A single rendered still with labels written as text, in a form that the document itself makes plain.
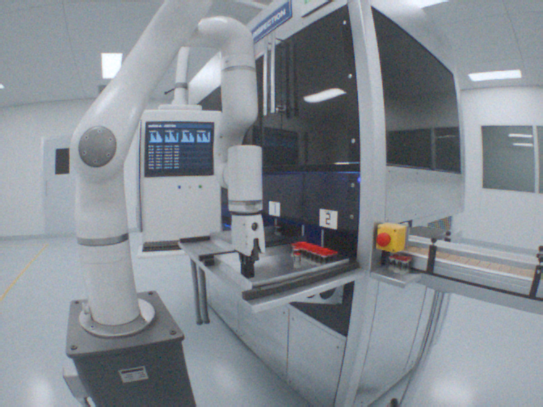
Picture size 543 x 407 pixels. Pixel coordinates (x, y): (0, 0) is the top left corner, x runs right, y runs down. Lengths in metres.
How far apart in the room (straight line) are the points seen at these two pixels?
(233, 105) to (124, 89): 0.26
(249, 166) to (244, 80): 0.21
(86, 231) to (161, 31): 0.43
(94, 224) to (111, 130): 0.17
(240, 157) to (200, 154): 0.92
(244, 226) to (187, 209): 0.93
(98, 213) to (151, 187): 1.01
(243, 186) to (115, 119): 0.33
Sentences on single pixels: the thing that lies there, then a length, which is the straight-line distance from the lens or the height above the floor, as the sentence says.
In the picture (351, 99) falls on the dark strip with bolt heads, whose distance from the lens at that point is 0.90.
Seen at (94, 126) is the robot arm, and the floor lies 1.26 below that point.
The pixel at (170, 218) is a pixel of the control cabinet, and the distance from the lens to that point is 1.54.
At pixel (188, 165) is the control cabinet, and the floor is 1.23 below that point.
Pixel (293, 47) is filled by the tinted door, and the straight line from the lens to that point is 1.23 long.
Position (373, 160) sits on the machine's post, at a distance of 0.81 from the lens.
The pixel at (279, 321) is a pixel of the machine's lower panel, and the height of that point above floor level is 0.47.
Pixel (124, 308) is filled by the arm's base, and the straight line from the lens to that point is 0.59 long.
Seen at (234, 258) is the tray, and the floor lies 0.90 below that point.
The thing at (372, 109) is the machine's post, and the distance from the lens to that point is 0.84.
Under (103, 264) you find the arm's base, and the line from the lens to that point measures 0.55.
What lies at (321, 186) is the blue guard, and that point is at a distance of 0.97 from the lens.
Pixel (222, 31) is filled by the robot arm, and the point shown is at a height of 1.53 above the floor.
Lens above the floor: 1.17
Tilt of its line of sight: 6 degrees down
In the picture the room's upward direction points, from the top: straight up
